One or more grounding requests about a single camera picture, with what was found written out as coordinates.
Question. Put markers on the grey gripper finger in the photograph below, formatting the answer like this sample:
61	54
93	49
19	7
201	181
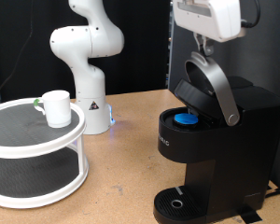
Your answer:
209	46
201	42

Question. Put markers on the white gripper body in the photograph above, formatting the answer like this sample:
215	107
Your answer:
221	21

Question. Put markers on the blue-lidded coffee pod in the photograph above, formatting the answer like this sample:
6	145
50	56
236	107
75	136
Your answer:
186	118

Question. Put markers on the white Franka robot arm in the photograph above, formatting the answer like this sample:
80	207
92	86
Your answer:
87	77

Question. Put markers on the black Keurig coffee machine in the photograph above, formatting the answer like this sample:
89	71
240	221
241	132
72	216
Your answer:
233	155

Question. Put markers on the dark grey partition panel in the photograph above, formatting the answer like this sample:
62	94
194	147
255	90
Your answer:
270	62

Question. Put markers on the white mug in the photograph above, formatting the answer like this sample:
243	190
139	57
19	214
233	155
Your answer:
57	109

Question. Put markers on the black tape strip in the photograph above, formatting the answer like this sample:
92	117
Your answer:
250	215

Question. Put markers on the white two-tier turntable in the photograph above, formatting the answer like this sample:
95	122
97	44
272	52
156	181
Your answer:
37	148

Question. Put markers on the black grip liner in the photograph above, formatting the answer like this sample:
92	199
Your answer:
9	124
31	174

